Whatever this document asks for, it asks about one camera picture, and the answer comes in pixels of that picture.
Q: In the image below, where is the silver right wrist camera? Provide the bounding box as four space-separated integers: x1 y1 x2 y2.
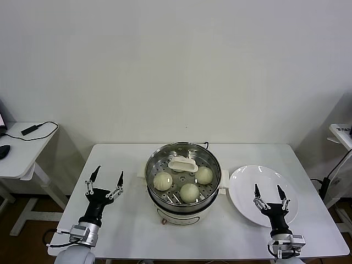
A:
288 234 306 248

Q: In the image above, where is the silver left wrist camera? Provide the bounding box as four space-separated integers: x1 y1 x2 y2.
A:
69 224 90 243

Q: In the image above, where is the white round plate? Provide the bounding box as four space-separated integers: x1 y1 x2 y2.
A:
228 164 300 228

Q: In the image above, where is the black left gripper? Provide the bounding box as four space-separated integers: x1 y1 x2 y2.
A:
78 164 125 228

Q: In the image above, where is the white electric cooker base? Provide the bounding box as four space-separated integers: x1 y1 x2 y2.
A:
136 164 230 227

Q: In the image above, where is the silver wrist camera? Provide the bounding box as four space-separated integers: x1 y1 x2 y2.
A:
288 234 306 248
69 224 90 243

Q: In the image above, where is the perforated steel steamer basket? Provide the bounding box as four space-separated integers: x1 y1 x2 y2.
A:
145 141 222 210

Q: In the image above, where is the black open laptop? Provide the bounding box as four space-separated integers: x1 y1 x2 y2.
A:
0 99 8 138

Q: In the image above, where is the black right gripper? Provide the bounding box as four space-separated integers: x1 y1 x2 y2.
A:
252 183 293 236

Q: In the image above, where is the black cable with adapter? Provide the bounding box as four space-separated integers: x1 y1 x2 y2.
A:
310 148 352 203

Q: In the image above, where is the thin black adapter cable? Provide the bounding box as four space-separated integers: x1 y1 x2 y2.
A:
5 120 60 141

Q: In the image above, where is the white side desk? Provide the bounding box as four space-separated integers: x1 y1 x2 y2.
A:
0 122 69 237
326 123 352 240

